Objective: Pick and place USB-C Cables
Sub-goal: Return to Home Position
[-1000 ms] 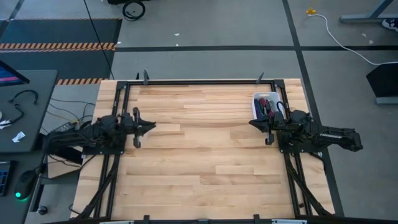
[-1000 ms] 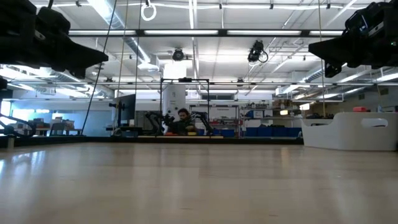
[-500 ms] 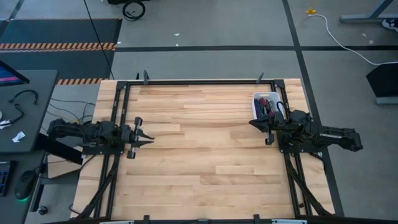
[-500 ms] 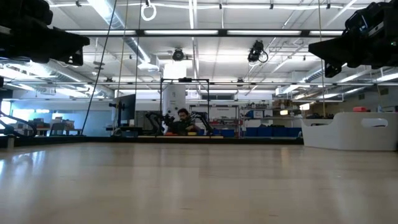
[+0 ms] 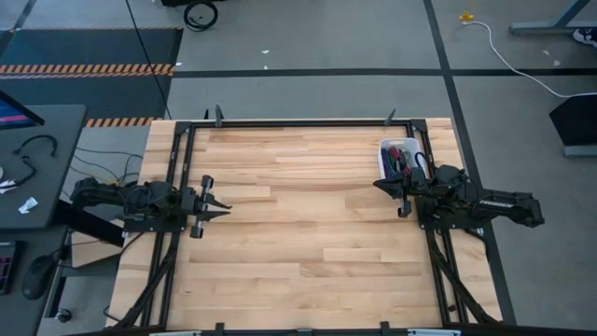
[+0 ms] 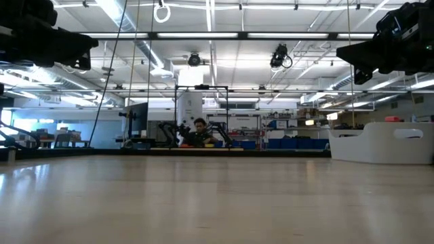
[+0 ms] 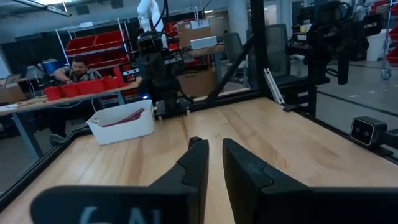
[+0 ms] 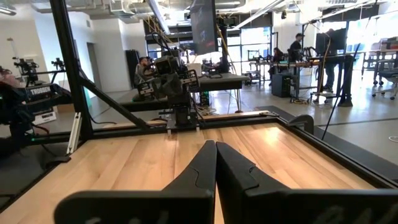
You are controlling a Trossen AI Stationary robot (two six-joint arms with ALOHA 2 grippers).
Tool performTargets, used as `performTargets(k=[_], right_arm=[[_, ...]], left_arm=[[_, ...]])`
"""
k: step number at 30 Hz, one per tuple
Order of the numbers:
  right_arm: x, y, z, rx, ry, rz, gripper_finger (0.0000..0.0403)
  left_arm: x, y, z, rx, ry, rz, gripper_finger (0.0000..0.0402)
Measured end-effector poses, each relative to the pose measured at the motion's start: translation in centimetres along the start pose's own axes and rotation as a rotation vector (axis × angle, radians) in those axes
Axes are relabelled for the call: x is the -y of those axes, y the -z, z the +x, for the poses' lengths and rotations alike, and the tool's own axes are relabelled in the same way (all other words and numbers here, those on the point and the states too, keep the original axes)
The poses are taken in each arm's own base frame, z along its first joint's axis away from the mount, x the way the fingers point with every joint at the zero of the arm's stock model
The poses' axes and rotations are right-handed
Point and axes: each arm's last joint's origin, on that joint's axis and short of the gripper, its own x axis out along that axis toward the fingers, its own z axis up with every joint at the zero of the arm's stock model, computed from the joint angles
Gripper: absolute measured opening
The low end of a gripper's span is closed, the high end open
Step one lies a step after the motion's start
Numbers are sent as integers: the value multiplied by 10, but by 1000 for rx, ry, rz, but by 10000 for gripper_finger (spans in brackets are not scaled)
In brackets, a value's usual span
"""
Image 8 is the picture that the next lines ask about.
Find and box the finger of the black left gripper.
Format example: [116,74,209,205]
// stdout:
[172,69,201,98]
[137,75,175,100]

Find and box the long work table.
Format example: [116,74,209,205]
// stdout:
[248,54,357,108]

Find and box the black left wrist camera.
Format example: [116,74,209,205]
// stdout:
[154,55,180,76]

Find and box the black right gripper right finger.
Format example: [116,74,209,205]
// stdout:
[216,141,398,224]

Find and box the black computer monitor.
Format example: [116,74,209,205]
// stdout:
[315,29,348,57]
[189,0,219,56]

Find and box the dark table clamp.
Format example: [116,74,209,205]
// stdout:
[287,114,315,135]

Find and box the dark grey desk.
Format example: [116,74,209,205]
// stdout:
[191,72,251,93]

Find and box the black computer tower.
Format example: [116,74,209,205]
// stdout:
[271,73,292,98]

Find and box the person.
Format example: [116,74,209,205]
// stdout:
[320,27,346,93]
[287,32,307,63]
[269,47,284,85]
[134,56,156,87]

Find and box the white labelled box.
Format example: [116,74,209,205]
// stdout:
[32,110,58,126]

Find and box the white metal bracket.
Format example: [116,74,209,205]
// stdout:
[66,111,83,156]

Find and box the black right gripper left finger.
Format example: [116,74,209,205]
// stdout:
[54,139,218,224]

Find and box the tall black cabinet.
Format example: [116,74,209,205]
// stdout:
[125,49,141,90]

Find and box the black aluminium table frame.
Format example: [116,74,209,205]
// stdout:
[0,0,398,214]

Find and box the thin black cable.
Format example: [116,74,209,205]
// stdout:
[321,42,362,141]

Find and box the grey office chair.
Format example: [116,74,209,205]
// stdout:
[372,58,398,101]

